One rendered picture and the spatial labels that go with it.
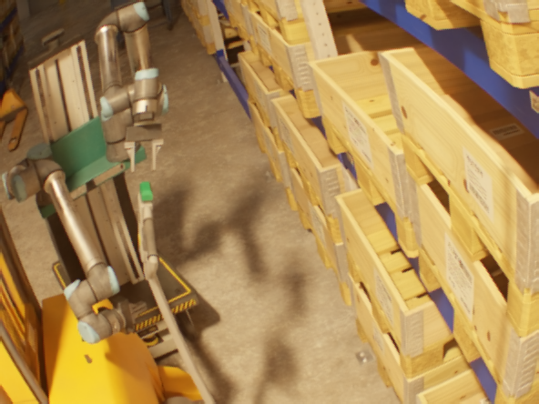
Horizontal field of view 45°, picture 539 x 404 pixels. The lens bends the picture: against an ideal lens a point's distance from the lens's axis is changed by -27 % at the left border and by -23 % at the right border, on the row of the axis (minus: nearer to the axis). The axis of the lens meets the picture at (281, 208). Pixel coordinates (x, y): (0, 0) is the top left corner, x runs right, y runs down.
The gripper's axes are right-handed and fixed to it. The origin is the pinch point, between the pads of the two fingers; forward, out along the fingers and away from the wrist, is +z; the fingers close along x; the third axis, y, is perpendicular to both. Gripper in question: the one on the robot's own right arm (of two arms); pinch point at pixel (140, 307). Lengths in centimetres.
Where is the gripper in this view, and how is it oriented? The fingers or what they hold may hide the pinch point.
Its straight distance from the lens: 272.7
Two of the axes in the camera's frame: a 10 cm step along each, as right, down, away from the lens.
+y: 8.2, 1.4, -5.5
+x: -0.4, -9.5, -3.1
